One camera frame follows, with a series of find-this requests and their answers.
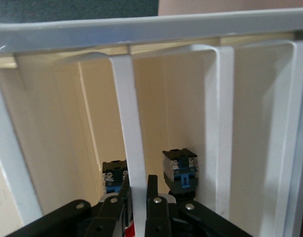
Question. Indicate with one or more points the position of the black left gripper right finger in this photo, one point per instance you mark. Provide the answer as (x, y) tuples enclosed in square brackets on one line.
[(157, 217)]

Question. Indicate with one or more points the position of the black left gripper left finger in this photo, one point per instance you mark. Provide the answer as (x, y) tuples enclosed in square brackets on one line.
[(106, 217)]

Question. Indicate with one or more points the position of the red mushroom push button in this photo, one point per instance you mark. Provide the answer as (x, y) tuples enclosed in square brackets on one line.
[(113, 172)]

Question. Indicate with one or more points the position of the push button with blue block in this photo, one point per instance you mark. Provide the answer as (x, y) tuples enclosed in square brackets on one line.
[(181, 172)]

